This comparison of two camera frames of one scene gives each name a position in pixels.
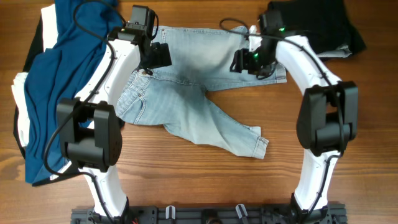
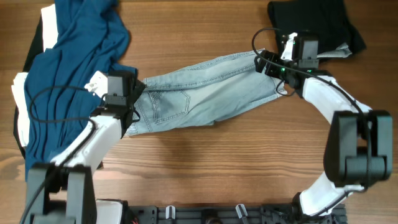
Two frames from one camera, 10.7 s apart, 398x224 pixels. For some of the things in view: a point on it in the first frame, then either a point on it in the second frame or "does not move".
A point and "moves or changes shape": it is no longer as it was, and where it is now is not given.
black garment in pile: (37, 47) does not move
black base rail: (331, 214) does not move
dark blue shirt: (59, 73) does not move
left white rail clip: (170, 212) does not move
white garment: (50, 42) does not move
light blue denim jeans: (174, 95) moves or changes shape
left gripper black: (162, 55) -> (138, 90)
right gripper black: (243, 58) -> (275, 56)
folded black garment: (326, 24) does not move
